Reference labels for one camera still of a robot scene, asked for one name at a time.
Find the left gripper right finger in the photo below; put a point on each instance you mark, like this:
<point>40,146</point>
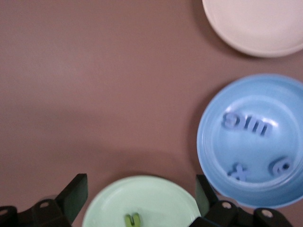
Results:
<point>203,192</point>

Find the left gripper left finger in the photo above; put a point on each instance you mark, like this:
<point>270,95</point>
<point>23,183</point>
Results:
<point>75,191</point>

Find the green foam letter U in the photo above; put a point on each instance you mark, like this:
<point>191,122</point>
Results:
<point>129,220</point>

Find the blue foam letter G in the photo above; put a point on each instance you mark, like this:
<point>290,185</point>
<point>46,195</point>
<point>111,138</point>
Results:
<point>226,123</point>

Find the blue foam letter P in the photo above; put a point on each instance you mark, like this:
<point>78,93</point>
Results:
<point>274,169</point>

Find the blue foam letter E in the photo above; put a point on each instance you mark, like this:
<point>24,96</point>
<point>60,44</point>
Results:
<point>256,127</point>

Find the green plate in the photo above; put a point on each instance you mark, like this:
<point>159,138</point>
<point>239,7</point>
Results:
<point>142,196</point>

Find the blue plate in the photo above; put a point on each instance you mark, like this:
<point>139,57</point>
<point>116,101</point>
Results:
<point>260,151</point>

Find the brown table mat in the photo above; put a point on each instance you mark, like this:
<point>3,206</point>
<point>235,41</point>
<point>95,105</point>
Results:
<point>94,71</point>

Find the beige plate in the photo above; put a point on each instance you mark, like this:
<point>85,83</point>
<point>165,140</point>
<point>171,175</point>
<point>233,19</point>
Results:
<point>255,26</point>

